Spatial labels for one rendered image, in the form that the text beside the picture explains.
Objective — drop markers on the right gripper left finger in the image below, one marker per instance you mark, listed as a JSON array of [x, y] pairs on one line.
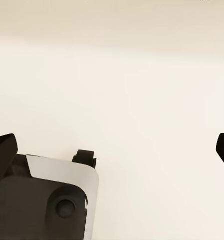
[[8, 150]]

